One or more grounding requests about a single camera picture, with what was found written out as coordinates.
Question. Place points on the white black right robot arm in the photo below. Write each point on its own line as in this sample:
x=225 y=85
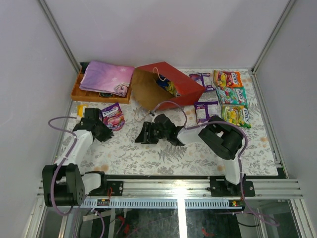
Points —
x=226 y=140

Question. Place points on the pink purple folded cloth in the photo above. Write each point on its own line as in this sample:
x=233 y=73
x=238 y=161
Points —
x=107 y=78

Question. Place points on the wooden tray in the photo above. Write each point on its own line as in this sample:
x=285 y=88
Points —
x=89 y=96

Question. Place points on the aluminium front rail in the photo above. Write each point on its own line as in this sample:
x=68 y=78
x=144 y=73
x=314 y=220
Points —
x=195 y=188

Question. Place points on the left aluminium frame post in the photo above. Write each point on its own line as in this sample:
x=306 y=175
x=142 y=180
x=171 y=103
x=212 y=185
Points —
x=58 y=33

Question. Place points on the right aluminium frame post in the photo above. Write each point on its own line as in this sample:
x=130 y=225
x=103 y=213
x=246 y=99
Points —
x=289 y=6

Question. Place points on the teal Fox's mint candy bag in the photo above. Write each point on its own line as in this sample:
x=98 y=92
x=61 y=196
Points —
x=232 y=96

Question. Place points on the orange Fox's fruits candy bag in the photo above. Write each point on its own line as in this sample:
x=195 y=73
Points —
x=229 y=79

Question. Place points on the yellow snack packet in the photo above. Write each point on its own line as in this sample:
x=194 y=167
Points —
x=81 y=110

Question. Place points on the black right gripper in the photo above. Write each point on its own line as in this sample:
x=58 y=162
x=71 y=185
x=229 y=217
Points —
x=143 y=138

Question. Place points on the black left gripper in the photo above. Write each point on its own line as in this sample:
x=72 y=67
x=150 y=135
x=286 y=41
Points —
x=104 y=131

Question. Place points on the green blue snack packet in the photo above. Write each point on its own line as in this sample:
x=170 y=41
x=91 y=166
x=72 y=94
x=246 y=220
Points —
x=168 y=86

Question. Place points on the purple Fox's berries candy bag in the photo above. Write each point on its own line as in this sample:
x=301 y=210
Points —
x=113 y=117

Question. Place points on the green yellow candy bag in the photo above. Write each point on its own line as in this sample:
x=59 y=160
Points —
x=236 y=114

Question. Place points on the aluminium frame post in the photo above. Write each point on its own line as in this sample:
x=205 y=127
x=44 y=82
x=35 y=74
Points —
x=58 y=33
x=289 y=6

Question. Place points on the red brown paper bag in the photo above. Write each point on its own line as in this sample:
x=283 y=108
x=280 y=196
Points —
x=148 y=94

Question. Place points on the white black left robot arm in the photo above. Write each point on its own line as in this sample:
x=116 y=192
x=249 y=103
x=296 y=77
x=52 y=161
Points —
x=63 y=183

